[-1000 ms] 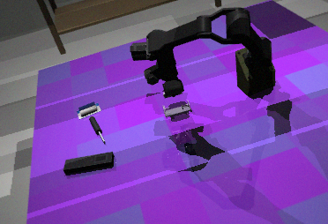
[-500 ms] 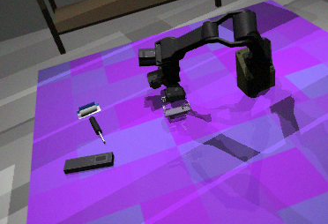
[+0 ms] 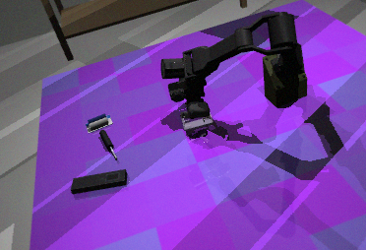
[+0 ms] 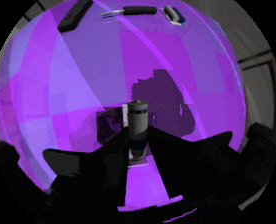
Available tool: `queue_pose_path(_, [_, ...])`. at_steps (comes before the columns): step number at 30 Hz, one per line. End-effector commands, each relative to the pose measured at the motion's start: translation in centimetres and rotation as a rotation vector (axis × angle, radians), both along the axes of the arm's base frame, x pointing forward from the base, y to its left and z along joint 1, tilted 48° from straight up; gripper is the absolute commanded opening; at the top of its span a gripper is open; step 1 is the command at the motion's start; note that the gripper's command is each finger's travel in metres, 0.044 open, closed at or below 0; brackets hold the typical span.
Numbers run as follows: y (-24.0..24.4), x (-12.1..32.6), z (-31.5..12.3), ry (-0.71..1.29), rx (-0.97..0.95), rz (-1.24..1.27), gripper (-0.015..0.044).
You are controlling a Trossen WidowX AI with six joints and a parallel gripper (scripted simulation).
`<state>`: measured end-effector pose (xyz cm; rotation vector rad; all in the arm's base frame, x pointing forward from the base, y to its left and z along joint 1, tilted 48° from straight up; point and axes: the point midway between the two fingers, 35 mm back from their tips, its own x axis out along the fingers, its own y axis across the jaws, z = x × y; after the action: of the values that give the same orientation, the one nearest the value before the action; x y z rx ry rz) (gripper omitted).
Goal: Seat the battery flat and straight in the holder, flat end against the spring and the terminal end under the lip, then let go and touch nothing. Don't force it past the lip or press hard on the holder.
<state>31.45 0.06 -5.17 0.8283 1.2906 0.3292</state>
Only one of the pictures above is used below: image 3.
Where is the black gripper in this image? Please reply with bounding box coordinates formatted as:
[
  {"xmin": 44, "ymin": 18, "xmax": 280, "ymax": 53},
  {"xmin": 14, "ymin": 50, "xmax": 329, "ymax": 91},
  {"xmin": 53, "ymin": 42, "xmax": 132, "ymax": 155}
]
[{"xmin": 179, "ymin": 77, "xmax": 211, "ymax": 119}]

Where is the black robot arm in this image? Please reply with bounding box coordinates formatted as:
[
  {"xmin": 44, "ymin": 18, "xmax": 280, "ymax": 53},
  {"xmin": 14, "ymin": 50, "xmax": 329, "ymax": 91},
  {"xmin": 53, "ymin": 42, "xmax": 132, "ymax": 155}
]
[{"xmin": 160, "ymin": 12, "xmax": 305, "ymax": 102}]

